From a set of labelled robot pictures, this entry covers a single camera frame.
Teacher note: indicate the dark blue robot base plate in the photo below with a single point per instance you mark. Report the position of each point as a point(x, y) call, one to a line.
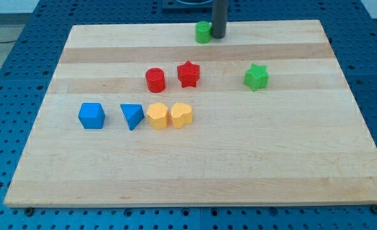
point(186, 4)

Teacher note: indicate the yellow heart block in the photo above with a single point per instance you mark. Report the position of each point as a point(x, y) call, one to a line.
point(181, 114)

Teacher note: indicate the red cylinder block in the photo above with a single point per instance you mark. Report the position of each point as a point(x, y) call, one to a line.
point(155, 79)

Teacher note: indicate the red star block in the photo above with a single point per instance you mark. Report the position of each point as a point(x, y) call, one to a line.
point(188, 74)

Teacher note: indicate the green cylinder block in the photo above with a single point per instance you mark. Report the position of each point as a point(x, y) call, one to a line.
point(203, 32)

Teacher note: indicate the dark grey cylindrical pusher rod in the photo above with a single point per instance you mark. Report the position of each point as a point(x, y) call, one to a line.
point(219, 18)

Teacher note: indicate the green star block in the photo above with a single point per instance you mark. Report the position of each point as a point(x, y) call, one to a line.
point(256, 77)

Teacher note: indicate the blue triangle block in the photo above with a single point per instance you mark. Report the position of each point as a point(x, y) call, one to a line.
point(133, 114)

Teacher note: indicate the yellow hexagon block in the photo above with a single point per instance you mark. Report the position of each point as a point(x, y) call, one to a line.
point(158, 115)

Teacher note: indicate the blue cube block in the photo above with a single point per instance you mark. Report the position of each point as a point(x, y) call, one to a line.
point(91, 115)

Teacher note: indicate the light wooden board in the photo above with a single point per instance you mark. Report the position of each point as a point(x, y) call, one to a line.
point(301, 141)

